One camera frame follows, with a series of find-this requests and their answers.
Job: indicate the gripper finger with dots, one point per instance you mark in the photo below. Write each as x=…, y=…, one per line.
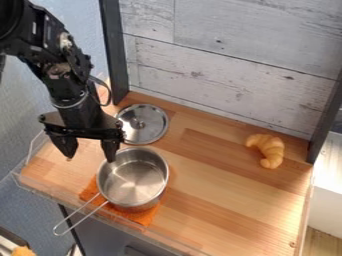
x=65, y=144
x=110, y=149

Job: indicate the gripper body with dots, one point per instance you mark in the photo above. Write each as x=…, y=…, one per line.
x=79, y=118

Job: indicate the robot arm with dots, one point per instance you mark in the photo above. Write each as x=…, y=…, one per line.
x=42, y=40

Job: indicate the toy croissant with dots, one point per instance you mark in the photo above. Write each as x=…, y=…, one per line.
x=268, y=149

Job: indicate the silver pot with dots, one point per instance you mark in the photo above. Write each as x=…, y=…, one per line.
x=132, y=180

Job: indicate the silver lid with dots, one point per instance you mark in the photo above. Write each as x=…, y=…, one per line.
x=143, y=123

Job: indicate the orange cloth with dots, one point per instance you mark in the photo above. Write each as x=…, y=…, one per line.
x=133, y=213

